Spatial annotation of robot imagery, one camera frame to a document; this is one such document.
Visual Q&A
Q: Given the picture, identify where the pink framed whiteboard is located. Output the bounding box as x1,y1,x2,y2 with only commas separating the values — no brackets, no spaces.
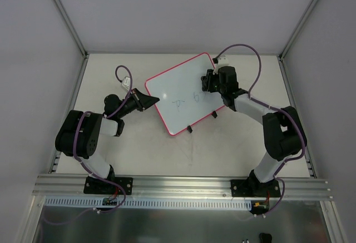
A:
145,52,224,136

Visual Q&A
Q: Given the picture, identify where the black whiteboard eraser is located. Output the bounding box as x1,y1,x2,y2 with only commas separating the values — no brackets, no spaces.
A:
201,76,209,92

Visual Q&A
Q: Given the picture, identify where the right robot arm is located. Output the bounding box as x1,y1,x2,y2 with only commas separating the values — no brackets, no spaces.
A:
201,66,306,196

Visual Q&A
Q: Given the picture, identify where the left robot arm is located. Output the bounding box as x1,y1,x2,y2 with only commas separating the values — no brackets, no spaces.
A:
55,88,160,193

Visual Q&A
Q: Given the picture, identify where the black object bottom edge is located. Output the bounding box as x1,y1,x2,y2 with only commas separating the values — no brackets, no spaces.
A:
259,233,273,243

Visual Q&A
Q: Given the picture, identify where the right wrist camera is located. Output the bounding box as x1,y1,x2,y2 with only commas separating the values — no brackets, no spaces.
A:
212,55,229,75

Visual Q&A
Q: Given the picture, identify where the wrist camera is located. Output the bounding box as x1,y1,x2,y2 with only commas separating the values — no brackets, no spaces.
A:
121,76,132,93
212,55,229,75

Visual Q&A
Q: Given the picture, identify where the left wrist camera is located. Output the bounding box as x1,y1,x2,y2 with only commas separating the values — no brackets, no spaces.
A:
121,76,132,93

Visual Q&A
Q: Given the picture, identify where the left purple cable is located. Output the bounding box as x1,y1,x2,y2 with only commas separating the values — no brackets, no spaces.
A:
41,65,133,224

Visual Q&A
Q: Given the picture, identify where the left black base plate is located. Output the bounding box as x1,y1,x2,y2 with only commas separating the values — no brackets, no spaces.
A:
83,176,134,195

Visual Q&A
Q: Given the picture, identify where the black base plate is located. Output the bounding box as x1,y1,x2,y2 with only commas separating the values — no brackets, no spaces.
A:
83,176,134,195
230,179,281,198

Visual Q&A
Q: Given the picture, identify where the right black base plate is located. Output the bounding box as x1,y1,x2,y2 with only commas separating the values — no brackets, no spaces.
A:
230,179,281,198

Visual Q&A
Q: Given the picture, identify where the aluminium mounting rail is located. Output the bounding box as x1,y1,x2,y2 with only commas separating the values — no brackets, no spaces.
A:
32,173,334,201

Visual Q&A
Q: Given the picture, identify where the slotted cable duct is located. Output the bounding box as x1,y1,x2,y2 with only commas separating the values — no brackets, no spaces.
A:
44,196,252,211

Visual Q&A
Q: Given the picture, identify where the left aluminium frame post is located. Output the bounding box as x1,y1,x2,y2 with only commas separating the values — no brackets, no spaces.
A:
52,0,88,58

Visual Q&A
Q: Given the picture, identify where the aluminium frame post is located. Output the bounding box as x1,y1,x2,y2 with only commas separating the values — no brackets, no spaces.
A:
279,0,320,61
52,0,88,58

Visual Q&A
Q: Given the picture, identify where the right aluminium frame post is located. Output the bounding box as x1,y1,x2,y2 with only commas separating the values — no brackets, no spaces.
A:
279,0,320,61

